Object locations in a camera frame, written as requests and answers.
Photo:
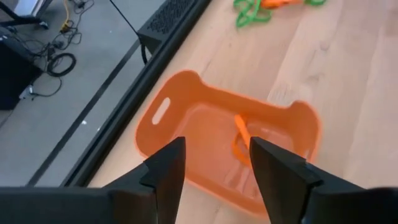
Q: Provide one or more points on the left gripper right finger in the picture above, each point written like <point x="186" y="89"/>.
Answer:
<point x="280" y="193"/>

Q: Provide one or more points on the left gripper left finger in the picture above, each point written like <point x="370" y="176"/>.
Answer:
<point x="164" y="193"/>

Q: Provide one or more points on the green rubber band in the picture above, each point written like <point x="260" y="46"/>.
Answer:
<point x="315" y="2"/>
<point x="248" y="15"/>

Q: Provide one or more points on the orange plastic basket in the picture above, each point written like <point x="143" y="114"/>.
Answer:
<point x="202" y="93"/>

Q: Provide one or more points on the white power adapter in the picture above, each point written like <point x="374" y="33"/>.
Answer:
<point x="26" y="92"/>

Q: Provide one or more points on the black computer tower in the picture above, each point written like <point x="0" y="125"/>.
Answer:
<point x="168" y="18"/>

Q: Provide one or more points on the black cabinet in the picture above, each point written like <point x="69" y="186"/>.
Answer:
<point x="12" y="81"/>

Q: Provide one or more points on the black wheeled stand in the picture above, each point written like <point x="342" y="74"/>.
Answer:
<point x="18" y="21"/>

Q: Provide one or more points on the black aluminium table frame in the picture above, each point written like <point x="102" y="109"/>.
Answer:
<point x="130" y="102"/>

